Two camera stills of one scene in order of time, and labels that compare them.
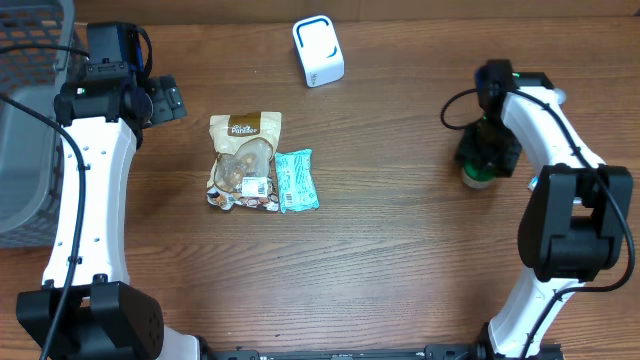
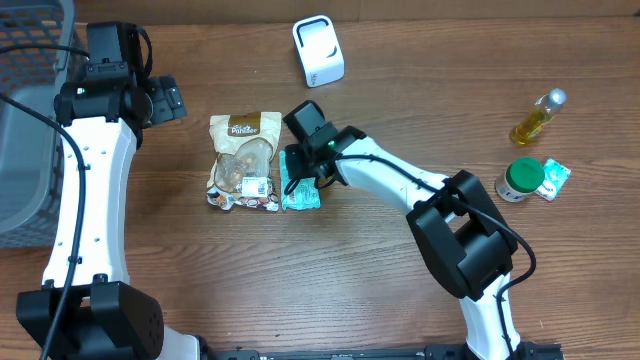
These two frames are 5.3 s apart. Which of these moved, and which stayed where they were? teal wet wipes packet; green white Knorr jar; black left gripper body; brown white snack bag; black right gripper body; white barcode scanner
Moved: green white Knorr jar; black right gripper body
Stayed: black left gripper body; teal wet wipes packet; brown white snack bag; white barcode scanner
